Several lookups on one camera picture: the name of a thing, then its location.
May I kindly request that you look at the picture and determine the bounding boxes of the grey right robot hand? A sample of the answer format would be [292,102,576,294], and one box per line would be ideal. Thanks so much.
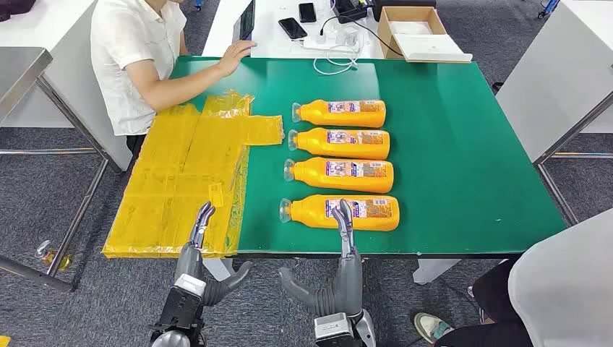
[279,199,364,317]

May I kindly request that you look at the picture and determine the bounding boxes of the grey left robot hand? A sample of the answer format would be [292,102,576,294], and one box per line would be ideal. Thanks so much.
[173,201,253,299]

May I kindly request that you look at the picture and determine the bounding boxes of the person's right hand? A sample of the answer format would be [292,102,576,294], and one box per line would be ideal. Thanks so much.
[216,39,258,77]

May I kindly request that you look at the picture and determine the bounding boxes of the orange detergent bottle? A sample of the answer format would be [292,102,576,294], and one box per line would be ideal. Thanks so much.
[288,127,391,161]
[283,157,395,194]
[279,194,400,233]
[291,99,387,129]

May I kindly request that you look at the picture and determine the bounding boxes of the white table leg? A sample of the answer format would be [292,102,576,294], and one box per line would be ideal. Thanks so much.
[412,258,463,286]
[203,258,238,286]

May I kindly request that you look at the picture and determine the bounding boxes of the dark tablet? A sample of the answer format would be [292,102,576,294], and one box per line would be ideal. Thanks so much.
[238,0,256,42]

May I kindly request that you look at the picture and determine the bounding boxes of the white desk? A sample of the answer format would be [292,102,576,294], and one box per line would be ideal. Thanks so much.
[202,0,387,61]

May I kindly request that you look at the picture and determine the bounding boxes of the white power strip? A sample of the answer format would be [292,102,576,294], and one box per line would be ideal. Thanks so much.
[302,26,362,53]

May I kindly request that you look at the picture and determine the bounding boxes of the worn sneaker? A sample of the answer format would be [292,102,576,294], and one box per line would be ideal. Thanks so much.
[413,312,453,345]

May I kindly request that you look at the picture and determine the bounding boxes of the yellow taped cardboard sheet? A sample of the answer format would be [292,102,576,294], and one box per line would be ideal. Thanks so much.
[101,90,286,260]

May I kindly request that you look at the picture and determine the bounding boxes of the person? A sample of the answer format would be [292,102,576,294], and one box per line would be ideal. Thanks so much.
[413,208,613,347]
[90,0,258,161]

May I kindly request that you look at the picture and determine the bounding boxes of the black charger device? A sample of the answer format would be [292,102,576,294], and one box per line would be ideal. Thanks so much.
[333,0,369,25]

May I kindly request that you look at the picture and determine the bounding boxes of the yellow floor hook item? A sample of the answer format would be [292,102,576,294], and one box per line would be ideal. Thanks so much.
[34,239,73,272]

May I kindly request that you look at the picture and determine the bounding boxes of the open cardboard box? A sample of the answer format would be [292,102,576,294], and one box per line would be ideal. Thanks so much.
[377,6,473,64]

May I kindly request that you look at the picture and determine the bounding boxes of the green table mat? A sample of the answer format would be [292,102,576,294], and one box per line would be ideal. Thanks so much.
[170,56,568,260]

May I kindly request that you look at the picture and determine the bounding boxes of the white padded packet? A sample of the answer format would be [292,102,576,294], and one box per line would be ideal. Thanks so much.
[390,21,434,37]

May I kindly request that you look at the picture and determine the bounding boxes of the white box lid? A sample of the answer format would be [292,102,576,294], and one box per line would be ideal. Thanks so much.
[393,33,473,62]

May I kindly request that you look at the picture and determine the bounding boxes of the black bag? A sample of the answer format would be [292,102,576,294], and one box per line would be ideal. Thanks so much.
[0,0,37,22]

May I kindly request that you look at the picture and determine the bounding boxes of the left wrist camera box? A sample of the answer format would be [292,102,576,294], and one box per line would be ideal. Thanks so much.
[158,275,207,336]

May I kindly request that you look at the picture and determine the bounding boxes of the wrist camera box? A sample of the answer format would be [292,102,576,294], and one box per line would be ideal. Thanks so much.
[313,312,359,347]
[158,275,207,336]

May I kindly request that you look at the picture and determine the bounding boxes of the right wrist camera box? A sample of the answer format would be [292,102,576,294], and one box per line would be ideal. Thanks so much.
[313,312,359,347]

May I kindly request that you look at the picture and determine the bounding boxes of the black cable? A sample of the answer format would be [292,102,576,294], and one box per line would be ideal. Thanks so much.
[320,14,406,59]

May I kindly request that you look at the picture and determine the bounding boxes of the blue metal frame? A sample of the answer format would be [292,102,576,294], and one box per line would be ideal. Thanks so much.
[537,0,560,20]

